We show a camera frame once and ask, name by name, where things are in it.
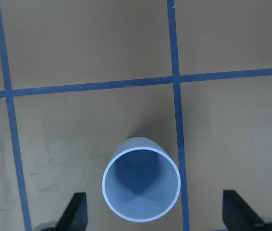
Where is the blue cup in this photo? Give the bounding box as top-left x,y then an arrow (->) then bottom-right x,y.
102,137 -> 181,222

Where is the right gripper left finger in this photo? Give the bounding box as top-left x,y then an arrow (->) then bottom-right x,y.
56,192 -> 88,231

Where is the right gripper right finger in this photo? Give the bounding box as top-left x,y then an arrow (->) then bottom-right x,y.
222,190 -> 272,231

